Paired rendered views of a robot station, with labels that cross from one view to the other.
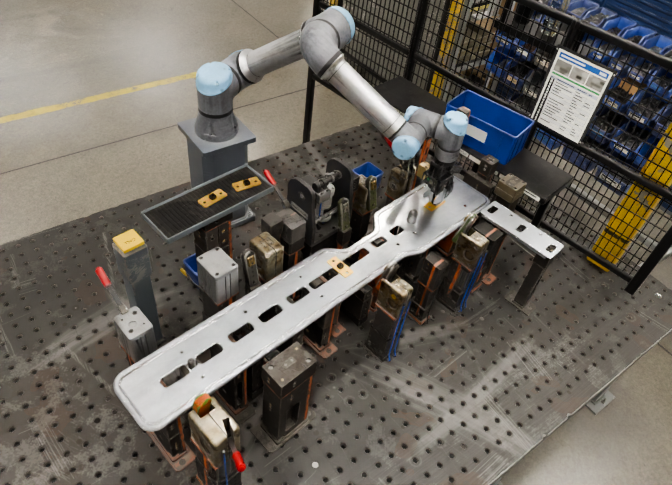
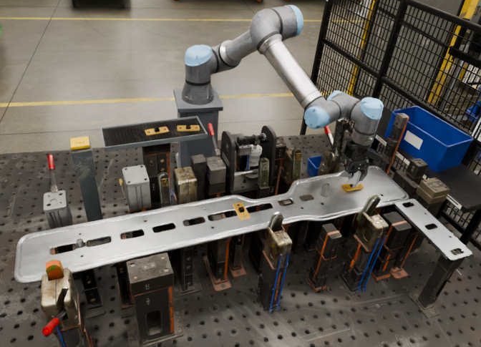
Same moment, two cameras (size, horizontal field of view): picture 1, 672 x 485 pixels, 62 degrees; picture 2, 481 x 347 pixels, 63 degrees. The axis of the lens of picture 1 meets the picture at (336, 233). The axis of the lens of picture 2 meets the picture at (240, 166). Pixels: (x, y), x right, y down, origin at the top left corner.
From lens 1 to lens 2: 60 cm
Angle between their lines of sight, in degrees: 21
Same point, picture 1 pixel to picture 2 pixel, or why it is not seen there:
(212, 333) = (111, 228)
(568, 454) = not seen: outside the picture
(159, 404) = (37, 265)
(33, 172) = not seen: hidden behind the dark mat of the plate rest
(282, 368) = (141, 268)
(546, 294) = (457, 305)
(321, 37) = (264, 18)
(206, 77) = (190, 52)
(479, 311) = (378, 298)
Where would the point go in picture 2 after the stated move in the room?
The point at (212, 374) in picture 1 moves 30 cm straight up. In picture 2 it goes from (89, 257) to (71, 177)
